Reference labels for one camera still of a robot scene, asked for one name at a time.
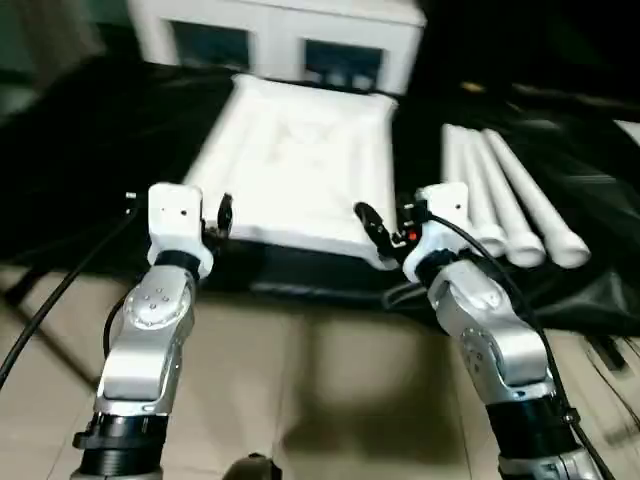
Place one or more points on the white plastic table top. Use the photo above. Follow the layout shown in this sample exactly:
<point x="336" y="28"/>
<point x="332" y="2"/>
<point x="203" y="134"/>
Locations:
<point x="300" y="150"/>

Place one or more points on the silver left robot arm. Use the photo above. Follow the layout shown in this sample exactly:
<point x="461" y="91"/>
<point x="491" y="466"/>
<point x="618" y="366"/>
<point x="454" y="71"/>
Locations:
<point x="145" y="350"/>

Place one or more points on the gold rectangular label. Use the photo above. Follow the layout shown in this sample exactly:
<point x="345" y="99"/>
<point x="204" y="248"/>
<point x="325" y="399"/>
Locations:
<point x="473" y="86"/>

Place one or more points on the black glossy mat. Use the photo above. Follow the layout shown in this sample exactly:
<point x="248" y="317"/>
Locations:
<point x="75" y="150"/>

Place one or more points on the white glass-door cabinet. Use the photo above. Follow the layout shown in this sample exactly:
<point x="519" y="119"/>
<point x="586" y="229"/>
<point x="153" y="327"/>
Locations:
<point x="280" y="30"/>

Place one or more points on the flat white board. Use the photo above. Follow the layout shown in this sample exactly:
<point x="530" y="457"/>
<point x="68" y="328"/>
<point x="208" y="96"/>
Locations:
<point x="627" y="131"/>

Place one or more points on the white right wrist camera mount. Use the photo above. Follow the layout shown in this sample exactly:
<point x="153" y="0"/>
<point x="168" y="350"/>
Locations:
<point x="447" y="200"/>

